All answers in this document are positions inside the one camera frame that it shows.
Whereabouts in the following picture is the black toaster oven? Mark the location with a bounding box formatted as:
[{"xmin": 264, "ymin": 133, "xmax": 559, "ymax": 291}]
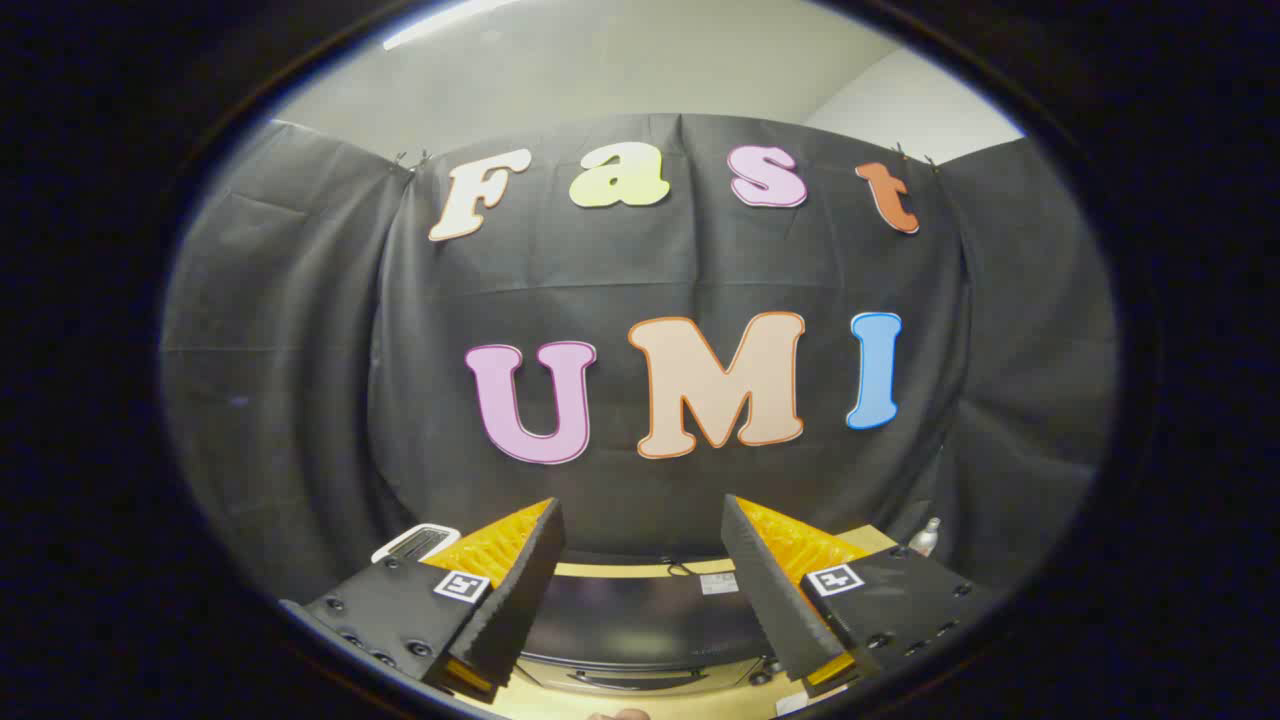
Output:
[{"xmin": 515, "ymin": 550, "xmax": 801, "ymax": 693}]

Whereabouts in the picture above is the white bread toaster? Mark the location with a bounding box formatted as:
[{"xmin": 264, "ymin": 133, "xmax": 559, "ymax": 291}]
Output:
[{"xmin": 371, "ymin": 523, "xmax": 462, "ymax": 564}]

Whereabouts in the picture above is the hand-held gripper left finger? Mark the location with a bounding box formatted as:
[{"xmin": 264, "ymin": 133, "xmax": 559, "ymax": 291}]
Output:
[{"xmin": 280, "ymin": 497, "xmax": 567, "ymax": 706}]

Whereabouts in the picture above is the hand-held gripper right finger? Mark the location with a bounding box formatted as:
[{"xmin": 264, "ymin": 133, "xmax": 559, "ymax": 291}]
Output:
[{"xmin": 720, "ymin": 493, "xmax": 1001, "ymax": 698}]

